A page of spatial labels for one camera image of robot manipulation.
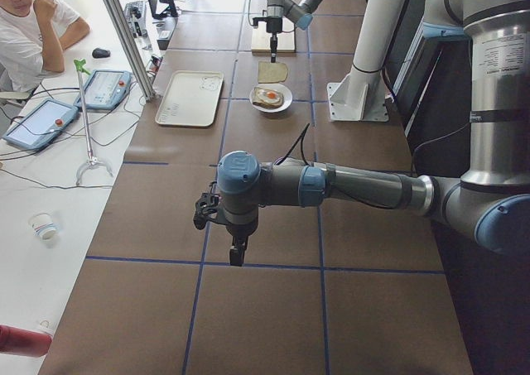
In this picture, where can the red bottle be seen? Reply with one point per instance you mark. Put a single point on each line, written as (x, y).
(24, 342)

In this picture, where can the toast slice on plate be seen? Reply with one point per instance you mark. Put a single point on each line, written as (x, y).
(266, 105)

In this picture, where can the white round plate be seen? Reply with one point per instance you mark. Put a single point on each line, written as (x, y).
(280, 88)

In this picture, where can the cream bear serving tray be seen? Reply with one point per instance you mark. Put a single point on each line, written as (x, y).
(191, 99)

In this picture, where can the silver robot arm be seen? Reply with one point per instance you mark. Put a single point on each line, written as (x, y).
(299, 13)
(489, 203)

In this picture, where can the blue teach pendant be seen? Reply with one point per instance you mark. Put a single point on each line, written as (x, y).
(104, 90)
(41, 126)

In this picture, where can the wooden cutting board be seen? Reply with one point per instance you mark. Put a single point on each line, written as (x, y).
(286, 40)

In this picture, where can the green handled reacher grabber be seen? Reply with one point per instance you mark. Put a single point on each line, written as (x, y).
(92, 162)

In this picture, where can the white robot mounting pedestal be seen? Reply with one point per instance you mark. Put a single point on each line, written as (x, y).
(360, 95)

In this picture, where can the black computer mouse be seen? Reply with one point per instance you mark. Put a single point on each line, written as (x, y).
(100, 53)

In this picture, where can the person in white shirt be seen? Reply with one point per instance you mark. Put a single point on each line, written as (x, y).
(34, 37)

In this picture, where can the aluminium frame post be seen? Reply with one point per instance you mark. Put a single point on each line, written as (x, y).
(129, 48)

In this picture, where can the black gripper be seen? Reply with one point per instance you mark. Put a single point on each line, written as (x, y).
(272, 26)
(238, 232)

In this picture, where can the white paper cup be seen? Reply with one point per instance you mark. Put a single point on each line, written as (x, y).
(44, 226)

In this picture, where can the far blue teach pendant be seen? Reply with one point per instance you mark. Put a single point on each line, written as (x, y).
(104, 90)

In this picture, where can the brown bread slice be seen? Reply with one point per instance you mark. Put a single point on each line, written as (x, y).
(272, 72)

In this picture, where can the near blue teach pendant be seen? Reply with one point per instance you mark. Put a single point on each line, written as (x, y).
(41, 126)

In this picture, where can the fried egg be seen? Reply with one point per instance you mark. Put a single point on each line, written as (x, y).
(267, 96)

